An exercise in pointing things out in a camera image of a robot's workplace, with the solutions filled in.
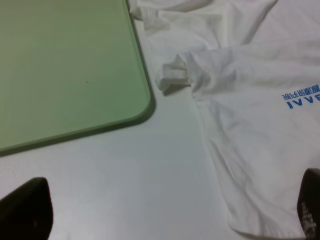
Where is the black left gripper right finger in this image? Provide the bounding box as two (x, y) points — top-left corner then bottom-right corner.
(297, 168), (320, 240)

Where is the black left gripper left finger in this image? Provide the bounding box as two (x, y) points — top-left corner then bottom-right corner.
(0, 177), (54, 240)

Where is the white short sleeve shirt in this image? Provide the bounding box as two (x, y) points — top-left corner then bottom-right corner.
(129, 0), (320, 239)

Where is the green plastic tray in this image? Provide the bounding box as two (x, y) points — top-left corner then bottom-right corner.
(0, 0), (155, 156)

